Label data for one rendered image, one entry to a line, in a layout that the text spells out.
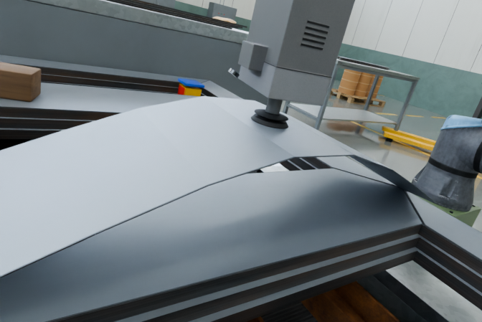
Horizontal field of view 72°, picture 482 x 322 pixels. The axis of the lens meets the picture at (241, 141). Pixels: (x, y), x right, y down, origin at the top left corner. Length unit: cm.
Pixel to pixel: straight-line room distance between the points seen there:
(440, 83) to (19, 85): 1090
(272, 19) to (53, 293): 29
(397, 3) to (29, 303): 1227
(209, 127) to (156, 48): 84
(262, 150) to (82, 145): 17
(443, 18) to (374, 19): 220
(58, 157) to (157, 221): 11
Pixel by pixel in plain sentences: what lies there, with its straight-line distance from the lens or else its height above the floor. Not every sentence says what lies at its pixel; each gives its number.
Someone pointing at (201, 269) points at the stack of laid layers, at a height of 87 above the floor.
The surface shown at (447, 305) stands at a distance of 79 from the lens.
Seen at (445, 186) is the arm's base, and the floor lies 81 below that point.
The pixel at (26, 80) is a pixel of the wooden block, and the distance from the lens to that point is 68.
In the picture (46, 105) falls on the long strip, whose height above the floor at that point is 87.
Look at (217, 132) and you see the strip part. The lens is 32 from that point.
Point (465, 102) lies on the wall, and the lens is 1089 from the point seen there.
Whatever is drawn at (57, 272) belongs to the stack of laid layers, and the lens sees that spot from 31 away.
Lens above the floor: 107
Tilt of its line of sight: 19 degrees down
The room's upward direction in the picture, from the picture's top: 14 degrees clockwise
